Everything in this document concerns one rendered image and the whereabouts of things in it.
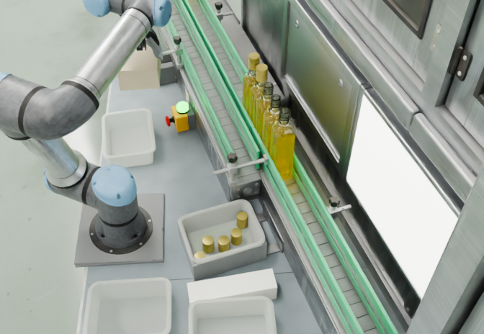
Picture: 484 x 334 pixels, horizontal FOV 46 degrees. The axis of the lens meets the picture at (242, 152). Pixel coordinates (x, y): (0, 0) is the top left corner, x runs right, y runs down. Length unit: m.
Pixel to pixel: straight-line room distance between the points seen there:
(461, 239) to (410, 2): 0.80
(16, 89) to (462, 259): 1.02
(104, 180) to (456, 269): 1.21
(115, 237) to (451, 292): 1.28
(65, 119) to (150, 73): 0.53
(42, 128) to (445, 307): 0.94
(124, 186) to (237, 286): 0.41
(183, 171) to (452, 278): 1.47
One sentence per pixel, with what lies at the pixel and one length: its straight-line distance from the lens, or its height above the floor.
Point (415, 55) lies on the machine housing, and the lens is 1.27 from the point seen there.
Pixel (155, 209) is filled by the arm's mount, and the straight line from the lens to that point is 1.84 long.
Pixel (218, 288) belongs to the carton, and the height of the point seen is 0.81.
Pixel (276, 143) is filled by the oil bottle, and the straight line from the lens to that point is 1.62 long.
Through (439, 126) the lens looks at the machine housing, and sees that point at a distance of 1.21.
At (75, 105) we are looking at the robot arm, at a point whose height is 1.37.
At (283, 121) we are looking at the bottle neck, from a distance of 1.58.
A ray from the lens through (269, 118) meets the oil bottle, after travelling 1.64.
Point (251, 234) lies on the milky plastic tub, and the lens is 1.75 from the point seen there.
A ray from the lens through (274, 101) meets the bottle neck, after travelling 1.60.
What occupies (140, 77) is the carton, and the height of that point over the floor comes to 1.10.
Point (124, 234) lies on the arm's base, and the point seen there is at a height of 0.82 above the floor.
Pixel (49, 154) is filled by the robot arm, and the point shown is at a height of 1.15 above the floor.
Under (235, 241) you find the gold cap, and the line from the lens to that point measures 1.71.
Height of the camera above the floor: 2.20
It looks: 47 degrees down
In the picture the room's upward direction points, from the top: straight up
